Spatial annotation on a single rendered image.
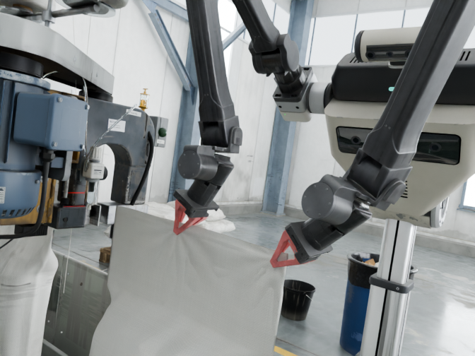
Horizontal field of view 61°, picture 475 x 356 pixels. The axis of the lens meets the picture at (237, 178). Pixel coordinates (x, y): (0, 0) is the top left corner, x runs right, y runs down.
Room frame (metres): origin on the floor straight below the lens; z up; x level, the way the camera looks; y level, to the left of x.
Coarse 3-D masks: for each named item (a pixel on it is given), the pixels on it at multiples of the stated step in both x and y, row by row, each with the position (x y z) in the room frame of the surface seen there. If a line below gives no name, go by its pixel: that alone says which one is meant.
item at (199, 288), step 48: (144, 240) 0.95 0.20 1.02; (192, 240) 0.88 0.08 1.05; (240, 240) 0.80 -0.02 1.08; (144, 288) 0.94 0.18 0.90; (192, 288) 0.87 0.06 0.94; (240, 288) 0.79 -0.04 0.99; (96, 336) 0.94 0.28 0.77; (144, 336) 0.86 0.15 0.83; (192, 336) 0.83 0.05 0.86; (240, 336) 0.78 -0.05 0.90
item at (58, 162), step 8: (72, 96) 0.76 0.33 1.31; (56, 152) 0.78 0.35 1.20; (64, 152) 0.76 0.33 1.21; (72, 152) 0.76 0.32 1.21; (40, 160) 0.75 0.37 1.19; (56, 160) 0.75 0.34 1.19; (64, 160) 0.76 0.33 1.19; (40, 168) 0.80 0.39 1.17; (56, 168) 0.77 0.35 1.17; (64, 168) 0.76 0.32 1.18; (48, 176) 0.79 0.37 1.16; (56, 176) 0.77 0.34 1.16; (64, 176) 0.76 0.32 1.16
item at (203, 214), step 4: (184, 212) 0.84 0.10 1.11; (188, 212) 0.84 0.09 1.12; (196, 212) 0.84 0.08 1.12; (200, 212) 0.85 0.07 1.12; (204, 212) 0.87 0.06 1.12; (180, 216) 0.91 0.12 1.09; (184, 216) 0.92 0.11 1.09; (188, 216) 0.84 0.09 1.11; (192, 216) 0.84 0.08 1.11; (196, 216) 0.85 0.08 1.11; (200, 216) 0.87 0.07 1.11; (204, 216) 0.88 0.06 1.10; (180, 220) 0.91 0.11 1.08; (200, 220) 0.89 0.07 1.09; (196, 224) 0.90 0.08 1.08
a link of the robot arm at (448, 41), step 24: (456, 0) 0.51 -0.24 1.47; (432, 24) 0.54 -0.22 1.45; (456, 24) 0.52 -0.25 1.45; (432, 48) 0.54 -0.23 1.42; (456, 48) 0.54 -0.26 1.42; (408, 72) 0.57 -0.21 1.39; (432, 72) 0.55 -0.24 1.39; (408, 96) 0.57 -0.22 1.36; (432, 96) 0.57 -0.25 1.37; (384, 120) 0.61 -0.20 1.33; (408, 120) 0.58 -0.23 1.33; (384, 144) 0.61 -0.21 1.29; (408, 144) 0.60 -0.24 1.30; (360, 168) 0.65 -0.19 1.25; (384, 168) 0.61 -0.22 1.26; (408, 168) 0.63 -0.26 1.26
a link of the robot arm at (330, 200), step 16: (304, 192) 0.63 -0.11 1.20; (320, 192) 0.61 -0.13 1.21; (336, 192) 0.59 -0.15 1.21; (352, 192) 0.61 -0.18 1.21; (384, 192) 0.62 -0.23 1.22; (400, 192) 0.63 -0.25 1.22; (304, 208) 0.62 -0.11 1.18; (320, 208) 0.60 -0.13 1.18; (336, 208) 0.60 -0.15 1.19; (352, 208) 0.63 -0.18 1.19; (384, 208) 0.64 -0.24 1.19; (336, 224) 0.63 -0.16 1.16
